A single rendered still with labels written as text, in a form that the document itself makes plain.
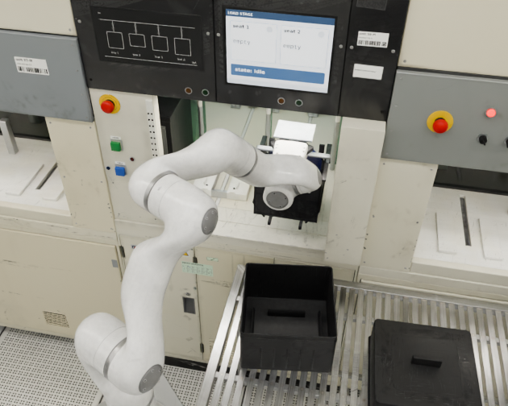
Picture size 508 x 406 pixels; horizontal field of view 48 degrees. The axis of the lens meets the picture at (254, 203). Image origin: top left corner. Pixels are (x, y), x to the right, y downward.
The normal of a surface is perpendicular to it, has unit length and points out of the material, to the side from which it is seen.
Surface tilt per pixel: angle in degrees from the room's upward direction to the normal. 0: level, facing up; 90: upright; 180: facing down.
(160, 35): 90
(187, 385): 0
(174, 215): 60
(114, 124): 90
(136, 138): 90
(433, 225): 0
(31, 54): 90
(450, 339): 0
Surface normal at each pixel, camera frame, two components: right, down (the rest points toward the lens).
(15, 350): 0.01, -0.76
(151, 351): 0.83, -0.07
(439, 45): -0.19, 0.64
